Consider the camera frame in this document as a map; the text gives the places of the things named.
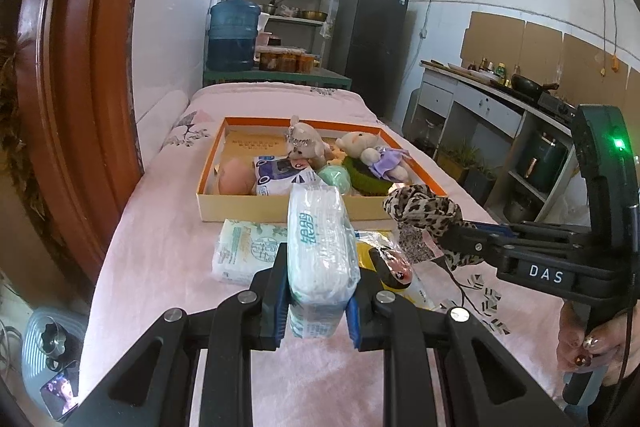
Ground yellow doll face packet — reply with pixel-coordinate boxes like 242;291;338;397
355;231;436;311

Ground white blue tissue pack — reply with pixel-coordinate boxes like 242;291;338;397
286;183;360;338

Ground green patterned tissue pack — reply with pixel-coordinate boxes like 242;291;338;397
212;219;288;285

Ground leopard print cloth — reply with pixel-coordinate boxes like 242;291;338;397
383;184;483;271

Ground purple white tissue packet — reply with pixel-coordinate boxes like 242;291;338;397
254;156;318;196

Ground mint green soft ball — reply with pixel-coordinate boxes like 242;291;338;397
317;164;352;195

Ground peach soft ball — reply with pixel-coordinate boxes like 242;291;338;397
218;158;256;195

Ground right hand painted nails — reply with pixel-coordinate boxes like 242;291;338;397
556;303;627;386

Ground dark green pot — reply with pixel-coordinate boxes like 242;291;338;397
516;131;567;193

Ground white kitchen counter cabinet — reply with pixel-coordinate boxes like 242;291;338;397
404;63;577;222

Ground cream bear purple dress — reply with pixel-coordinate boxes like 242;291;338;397
335;131;411;184

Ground black gas stove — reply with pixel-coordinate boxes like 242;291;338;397
537;91;576;124

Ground yellow planter box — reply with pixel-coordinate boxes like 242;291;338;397
436;147;475;185

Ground grey plush toy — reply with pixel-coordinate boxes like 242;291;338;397
285;115;334;169

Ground black frying pan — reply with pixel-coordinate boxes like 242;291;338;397
511;74;560;98

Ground orange rimmed cardboard tray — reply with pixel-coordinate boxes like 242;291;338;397
196;117;447;223

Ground green low table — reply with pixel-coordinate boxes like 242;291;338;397
203;67;352;91

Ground dark grey refrigerator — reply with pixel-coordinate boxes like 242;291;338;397
328;0;409;117

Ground blue water jug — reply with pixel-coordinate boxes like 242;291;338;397
206;0;262;72

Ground brown wooden headboard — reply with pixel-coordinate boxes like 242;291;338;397
1;0;142;301

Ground green fuzzy ring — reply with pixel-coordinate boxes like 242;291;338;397
342;156;402;196

